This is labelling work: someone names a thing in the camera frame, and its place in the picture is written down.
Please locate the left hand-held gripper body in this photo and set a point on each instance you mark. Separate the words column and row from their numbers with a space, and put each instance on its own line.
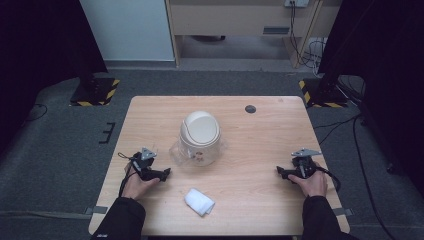
column 143, row 163

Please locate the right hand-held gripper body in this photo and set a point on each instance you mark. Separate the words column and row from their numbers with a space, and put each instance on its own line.
column 304, row 165

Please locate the black striped stand base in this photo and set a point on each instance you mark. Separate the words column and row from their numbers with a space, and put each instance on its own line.
column 321, row 95
column 95, row 93

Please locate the light wooden desk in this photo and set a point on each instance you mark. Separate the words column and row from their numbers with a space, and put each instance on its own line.
column 233, row 18

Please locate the dark round table grommet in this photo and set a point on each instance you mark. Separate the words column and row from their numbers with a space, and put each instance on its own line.
column 250, row 109

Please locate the white crumpled tissue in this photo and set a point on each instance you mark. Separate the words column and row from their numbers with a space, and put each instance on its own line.
column 199, row 201

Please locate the small swing-lid trash can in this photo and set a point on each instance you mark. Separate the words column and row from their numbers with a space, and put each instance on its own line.
column 200, row 133

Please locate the grey power strip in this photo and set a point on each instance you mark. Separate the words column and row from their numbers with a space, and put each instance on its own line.
column 296, row 3

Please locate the black curtain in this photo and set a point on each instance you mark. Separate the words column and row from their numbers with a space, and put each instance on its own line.
column 40, row 50
column 383, row 50

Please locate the person's right hand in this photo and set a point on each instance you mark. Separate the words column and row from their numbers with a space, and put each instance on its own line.
column 313, row 185

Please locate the person's left hand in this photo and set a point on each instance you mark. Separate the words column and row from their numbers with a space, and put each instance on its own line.
column 135, row 186

